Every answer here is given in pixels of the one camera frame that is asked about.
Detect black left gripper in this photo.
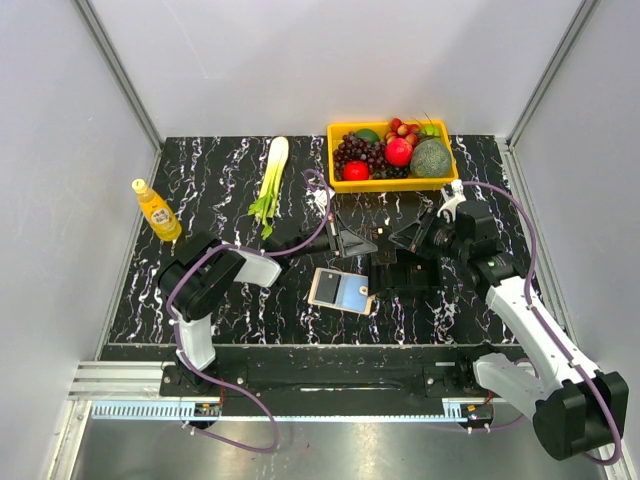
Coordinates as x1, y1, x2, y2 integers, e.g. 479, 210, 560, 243
288, 214, 378, 261

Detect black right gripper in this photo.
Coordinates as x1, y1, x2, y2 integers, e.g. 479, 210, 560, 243
387, 206, 468, 262

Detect black VIP credit card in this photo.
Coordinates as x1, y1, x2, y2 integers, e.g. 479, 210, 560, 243
369, 226, 397, 266

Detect black plastic card box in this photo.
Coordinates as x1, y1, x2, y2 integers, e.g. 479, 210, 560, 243
367, 257, 442, 298

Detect beige leather card holder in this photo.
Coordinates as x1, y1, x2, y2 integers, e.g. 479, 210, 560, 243
308, 268, 374, 315

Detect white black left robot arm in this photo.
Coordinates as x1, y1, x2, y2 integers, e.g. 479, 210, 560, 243
158, 218, 378, 395

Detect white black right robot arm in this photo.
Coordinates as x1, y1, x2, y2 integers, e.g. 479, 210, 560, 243
390, 201, 629, 464

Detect dark blue grape bunch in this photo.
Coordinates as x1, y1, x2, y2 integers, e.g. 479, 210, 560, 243
371, 166, 409, 180

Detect green netted melon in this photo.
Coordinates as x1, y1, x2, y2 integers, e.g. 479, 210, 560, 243
410, 139, 452, 178

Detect large red apple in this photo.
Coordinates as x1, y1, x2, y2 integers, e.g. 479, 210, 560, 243
385, 138, 413, 167

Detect green white leek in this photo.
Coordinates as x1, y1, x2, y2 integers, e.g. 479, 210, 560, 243
248, 136, 289, 240

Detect red purple grape bunch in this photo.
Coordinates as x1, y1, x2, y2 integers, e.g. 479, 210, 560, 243
332, 132, 388, 181

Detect dark green avocado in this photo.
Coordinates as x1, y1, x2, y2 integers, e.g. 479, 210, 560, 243
355, 128, 380, 144

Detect red cherry cluster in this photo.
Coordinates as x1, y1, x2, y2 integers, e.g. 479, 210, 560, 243
384, 117, 421, 146

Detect bright green apple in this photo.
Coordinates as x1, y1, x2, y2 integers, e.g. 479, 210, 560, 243
417, 123, 441, 140

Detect yellow plastic fruit bin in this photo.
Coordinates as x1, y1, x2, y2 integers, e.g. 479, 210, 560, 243
327, 117, 459, 194

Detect yellow juice bottle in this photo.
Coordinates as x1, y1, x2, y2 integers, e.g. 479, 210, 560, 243
131, 179, 182, 242

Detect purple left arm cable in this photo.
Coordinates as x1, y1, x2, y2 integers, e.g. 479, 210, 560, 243
166, 169, 334, 455

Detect black metal base plate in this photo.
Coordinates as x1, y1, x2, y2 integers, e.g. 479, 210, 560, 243
160, 345, 490, 421

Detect white slotted cable duct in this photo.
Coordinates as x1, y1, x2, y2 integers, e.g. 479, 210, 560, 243
90, 400, 492, 424

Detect aluminium frame rail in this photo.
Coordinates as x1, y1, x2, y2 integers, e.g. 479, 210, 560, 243
69, 362, 491, 400

